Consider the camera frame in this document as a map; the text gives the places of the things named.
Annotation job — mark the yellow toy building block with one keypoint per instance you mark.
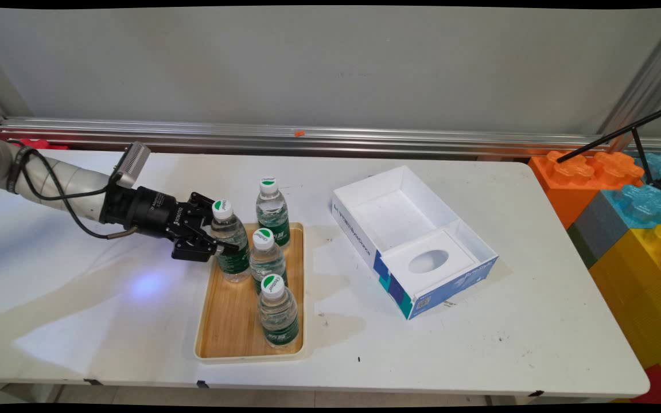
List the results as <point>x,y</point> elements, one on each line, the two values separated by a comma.
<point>640,298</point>

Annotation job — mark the wooden tray with cream rim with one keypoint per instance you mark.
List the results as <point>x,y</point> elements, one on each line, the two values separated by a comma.
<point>233,321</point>

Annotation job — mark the red studded toy block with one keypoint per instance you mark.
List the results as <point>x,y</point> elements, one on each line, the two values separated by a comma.
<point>43,144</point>

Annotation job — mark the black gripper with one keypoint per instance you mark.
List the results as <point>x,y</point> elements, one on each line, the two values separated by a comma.
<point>147,212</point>

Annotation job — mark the white and blue cardboard box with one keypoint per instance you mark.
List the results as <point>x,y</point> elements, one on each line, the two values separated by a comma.
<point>457,281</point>

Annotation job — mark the orange toy building block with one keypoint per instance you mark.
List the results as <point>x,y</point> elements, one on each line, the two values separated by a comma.
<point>566,195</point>

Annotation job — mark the black tripod stand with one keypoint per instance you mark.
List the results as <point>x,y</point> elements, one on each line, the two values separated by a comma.
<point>606,137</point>

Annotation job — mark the large red toy block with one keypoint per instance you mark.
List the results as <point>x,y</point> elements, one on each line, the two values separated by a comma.
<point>660,387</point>

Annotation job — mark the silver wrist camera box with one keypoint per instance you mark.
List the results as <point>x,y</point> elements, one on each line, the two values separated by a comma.
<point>133,163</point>

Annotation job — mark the translucent blue toy block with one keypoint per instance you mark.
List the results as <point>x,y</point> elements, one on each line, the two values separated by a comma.
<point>660,163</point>
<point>640,206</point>

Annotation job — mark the grey toy building block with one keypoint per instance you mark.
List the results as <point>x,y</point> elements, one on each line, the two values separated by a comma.
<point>594,229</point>

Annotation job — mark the aluminium frame rail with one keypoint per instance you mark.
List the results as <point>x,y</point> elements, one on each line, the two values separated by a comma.
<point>479,143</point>

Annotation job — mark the aluminium frame post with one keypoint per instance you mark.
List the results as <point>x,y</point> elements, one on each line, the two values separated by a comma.
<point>646,80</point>

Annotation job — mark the green label water bottle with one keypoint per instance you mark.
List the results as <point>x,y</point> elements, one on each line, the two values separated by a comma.
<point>233,269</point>
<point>277,315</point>
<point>264,238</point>
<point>273,212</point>

